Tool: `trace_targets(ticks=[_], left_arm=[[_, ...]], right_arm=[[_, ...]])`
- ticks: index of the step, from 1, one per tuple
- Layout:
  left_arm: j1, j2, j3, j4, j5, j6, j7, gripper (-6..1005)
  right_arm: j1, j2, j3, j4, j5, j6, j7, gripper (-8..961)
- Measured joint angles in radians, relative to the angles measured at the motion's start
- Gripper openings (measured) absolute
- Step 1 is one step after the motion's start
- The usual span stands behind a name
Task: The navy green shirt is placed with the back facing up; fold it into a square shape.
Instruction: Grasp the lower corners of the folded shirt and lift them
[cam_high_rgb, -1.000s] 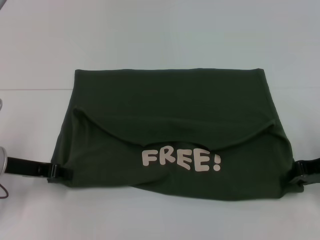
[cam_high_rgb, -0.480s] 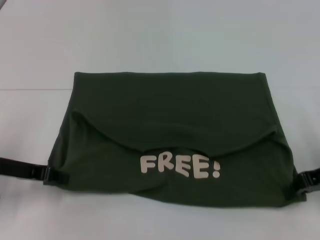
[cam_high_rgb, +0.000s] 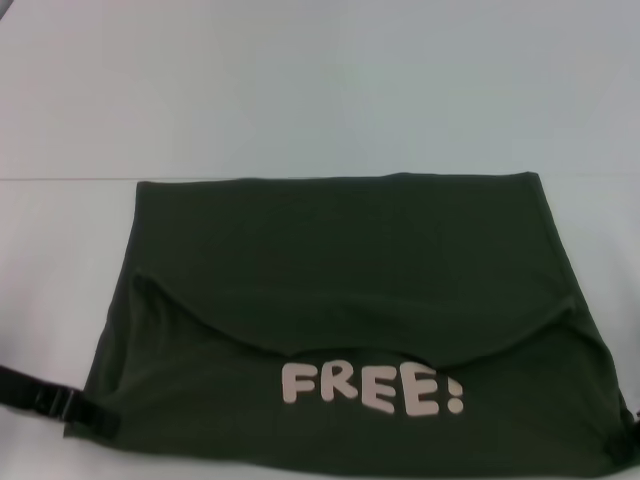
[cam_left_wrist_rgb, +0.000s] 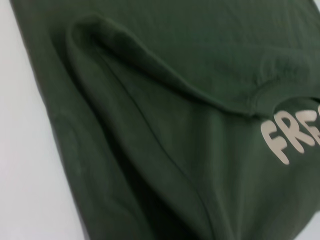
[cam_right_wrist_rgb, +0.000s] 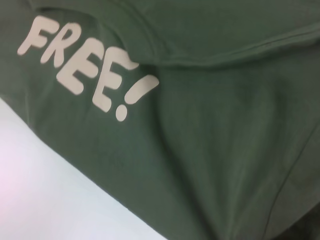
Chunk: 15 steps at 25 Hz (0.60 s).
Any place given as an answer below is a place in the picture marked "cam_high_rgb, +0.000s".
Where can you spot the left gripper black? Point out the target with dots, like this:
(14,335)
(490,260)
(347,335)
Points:
(30,387)

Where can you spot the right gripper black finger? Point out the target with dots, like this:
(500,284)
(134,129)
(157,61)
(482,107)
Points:
(618,450)
(631,416)

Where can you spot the dark green t-shirt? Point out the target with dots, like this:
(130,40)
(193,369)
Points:
(325,260)

